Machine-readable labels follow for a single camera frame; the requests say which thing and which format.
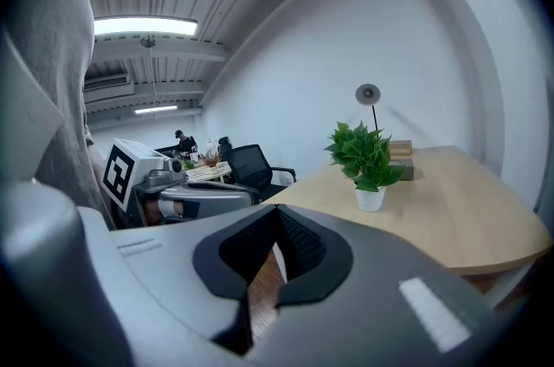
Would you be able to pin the grey desk lamp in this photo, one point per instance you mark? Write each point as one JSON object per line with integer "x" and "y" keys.
{"x": 369, "y": 94}

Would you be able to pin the dried reddish plant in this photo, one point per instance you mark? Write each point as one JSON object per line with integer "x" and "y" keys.
{"x": 211, "y": 160}

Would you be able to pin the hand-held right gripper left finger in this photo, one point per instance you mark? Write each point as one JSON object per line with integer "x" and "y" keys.
{"x": 164, "y": 253}

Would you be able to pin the white air conditioner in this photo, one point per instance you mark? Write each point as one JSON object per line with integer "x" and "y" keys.
{"x": 108, "y": 87}

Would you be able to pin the large ceiling light panel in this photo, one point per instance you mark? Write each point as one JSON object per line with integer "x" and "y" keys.
{"x": 145, "y": 26}

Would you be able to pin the tan wooden box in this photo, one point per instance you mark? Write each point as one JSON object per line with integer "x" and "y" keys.
{"x": 401, "y": 149}

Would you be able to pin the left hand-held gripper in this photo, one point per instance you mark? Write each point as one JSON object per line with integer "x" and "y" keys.
{"x": 130, "y": 170}

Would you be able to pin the round ceiling fixture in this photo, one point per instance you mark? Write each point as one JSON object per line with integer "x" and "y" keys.
{"x": 147, "y": 41}

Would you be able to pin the small ceiling light strip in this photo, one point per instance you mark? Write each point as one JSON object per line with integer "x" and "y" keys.
{"x": 156, "y": 110}

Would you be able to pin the light wooden background table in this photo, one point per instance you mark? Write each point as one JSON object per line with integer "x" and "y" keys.
{"x": 208, "y": 172}

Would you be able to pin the grey box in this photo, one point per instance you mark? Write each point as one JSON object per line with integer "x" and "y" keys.
{"x": 407, "y": 170}

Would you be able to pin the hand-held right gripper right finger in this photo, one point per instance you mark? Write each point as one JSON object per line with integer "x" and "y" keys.
{"x": 372, "y": 296}

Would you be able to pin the black mesh office chair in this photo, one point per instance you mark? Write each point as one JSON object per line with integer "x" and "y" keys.
{"x": 251, "y": 170}

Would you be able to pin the green potted plant white pot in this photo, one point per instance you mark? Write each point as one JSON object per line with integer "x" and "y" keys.
{"x": 368, "y": 166}

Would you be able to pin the black high-back chair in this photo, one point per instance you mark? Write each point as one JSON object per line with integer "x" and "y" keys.
{"x": 224, "y": 146}

